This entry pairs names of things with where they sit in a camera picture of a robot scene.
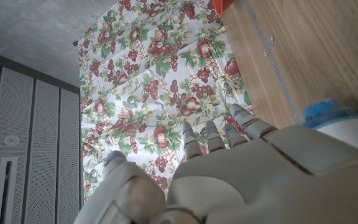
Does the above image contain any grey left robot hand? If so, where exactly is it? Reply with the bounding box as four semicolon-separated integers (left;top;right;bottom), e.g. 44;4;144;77
73;103;358;224

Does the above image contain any white blue package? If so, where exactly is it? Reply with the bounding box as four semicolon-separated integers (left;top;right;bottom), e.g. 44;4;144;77
301;98;358;158

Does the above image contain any red bowl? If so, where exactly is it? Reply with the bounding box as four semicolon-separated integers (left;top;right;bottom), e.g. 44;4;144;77
212;0;236;18

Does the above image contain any grey tape outline on table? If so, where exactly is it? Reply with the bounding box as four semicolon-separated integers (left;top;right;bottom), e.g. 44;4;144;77
243;0;301;123

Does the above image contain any floral fruit print backdrop cloth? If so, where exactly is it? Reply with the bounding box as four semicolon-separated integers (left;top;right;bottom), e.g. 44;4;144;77
78;0;257;203

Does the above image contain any round white ceiling sensor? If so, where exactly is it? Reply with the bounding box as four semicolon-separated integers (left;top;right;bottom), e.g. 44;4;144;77
4;134;21;147

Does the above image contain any linear ceiling air vent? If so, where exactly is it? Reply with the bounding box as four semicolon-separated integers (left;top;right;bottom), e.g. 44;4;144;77
0;156;19;224

